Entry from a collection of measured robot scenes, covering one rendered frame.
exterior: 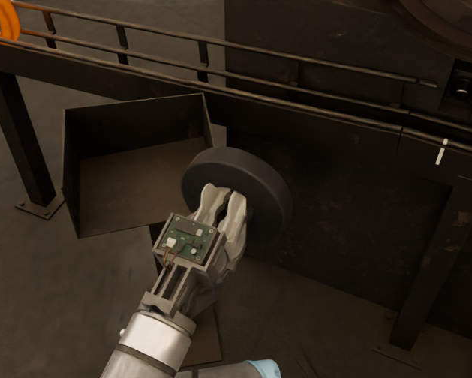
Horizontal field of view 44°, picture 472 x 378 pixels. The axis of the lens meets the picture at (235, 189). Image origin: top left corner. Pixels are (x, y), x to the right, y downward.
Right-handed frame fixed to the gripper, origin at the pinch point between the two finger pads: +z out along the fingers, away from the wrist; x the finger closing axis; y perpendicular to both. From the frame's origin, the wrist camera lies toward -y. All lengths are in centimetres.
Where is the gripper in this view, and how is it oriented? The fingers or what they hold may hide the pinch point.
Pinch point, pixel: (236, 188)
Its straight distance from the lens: 77.2
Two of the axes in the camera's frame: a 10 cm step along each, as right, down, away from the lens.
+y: -1.4, -4.7, -8.7
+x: -9.1, -3.0, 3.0
